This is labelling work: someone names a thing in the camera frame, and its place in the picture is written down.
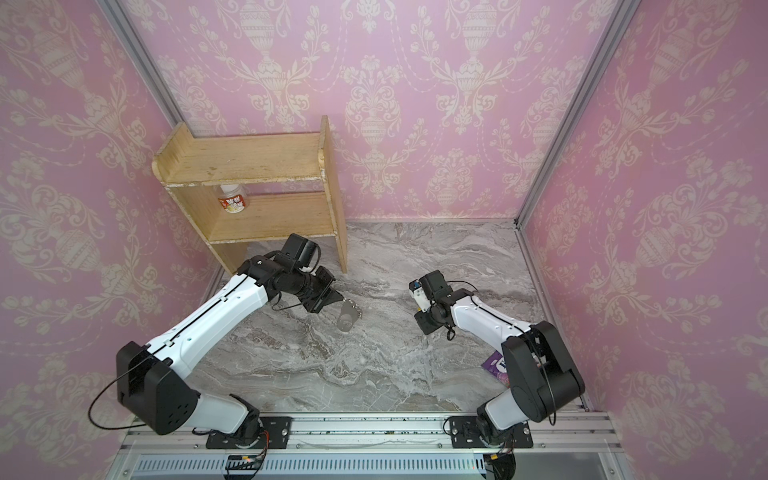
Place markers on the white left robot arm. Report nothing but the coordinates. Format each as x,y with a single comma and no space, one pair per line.
151,378

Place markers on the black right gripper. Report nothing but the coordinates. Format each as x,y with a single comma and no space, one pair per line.
427,318

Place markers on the wooden two-tier shelf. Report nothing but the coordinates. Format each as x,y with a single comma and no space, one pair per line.
193,170

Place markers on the aluminium corner wall profile left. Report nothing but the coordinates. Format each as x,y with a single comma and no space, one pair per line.
117,16

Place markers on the aluminium corner wall profile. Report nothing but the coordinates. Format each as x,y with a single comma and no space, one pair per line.
615,30
117,16

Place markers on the small bottle red label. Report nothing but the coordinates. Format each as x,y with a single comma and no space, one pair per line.
233,198

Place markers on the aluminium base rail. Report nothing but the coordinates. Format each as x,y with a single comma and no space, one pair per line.
396,445

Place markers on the aluminium corner wall profile right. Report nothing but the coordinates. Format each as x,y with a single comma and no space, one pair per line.
615,30

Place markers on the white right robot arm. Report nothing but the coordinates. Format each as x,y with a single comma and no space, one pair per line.
542,375

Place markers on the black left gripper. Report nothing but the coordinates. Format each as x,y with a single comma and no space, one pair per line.
326,297

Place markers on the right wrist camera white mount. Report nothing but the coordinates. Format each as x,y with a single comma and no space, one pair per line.
419,295

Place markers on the purple candy bag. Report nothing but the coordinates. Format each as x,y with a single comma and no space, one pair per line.
495,366

